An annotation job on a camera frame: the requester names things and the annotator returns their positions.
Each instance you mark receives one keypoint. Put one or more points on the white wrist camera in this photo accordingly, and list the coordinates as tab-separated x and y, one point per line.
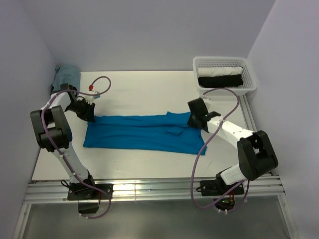
206	99
92	95

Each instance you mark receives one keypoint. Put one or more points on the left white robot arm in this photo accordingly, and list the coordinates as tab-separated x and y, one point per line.
53	133

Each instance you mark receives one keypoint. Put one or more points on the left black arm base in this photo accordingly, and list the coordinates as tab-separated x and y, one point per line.
88	198

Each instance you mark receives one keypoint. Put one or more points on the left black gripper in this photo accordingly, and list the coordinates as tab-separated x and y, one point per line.
88	115

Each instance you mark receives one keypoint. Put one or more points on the aluminium front rail frame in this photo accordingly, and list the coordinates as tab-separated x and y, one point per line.
46	192

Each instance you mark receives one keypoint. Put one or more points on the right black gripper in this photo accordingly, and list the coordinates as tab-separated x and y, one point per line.
190	122

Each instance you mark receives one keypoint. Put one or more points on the white rolled t-shirt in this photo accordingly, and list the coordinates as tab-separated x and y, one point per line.
219	71

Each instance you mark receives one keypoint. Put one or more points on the bright blue t-shirt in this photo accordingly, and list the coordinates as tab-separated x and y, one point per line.
169	133

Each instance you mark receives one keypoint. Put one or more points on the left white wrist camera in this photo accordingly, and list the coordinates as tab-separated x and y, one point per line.
92	95

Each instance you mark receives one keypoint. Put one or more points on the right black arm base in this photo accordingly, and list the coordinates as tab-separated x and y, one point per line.
218	187

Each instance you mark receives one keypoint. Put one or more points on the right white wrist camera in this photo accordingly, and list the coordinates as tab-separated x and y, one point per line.
206	99

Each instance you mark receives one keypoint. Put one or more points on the grey-blue crumpled t-shirt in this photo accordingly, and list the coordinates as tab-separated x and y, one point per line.
65	74

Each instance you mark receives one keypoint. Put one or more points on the black rolled t-shirt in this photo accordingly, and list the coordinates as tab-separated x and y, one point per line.
221	81

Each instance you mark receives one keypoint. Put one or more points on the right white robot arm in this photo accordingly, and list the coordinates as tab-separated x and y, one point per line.
231	133

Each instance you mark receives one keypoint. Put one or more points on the white perforated plastic basket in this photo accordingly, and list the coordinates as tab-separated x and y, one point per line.
248	76

